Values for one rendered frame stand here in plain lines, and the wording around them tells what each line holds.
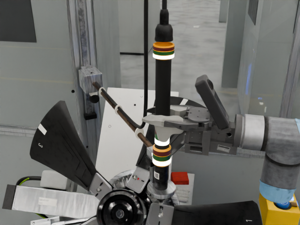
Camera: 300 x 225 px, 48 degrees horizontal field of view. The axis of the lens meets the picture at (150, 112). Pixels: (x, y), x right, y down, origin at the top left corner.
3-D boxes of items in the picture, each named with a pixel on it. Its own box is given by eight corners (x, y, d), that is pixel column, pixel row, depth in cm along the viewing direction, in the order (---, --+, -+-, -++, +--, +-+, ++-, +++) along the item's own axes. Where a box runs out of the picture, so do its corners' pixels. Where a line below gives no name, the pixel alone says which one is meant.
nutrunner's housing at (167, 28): (150, 195, 85) (151, 8, 66) (164, 191, 86) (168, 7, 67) (157, 205, 82) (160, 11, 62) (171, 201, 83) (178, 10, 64)
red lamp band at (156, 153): (149, 149, 79) (149, 144, 79) (165, 145, 81) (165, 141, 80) (157, 158, 76) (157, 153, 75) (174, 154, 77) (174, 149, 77)
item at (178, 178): (170, 174, 158) (170, 170, 158) (187, 174, 158) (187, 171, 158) (171, 184, 151) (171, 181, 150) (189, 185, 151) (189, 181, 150)
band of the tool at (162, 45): (149, 56, 70) (149, 43, 69) (168, 54, 71) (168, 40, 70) (158, 61, 66) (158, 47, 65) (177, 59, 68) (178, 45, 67)
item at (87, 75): (79, 86, 135) (77, 66, 132) (96, 84, 138) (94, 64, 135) (85, 95, 127) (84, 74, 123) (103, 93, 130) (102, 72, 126)
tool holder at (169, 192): (139, 181, 86) (139, 149, 82) (163, 175, 89) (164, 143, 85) (154, 202, 79) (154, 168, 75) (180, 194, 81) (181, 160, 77)
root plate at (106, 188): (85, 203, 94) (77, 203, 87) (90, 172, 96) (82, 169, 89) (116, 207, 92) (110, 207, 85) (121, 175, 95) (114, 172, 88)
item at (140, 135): (92, 85, 127) (92, 82, 126) (95, 85, 127) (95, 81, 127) (152, 155, 82) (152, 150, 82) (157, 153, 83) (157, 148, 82)
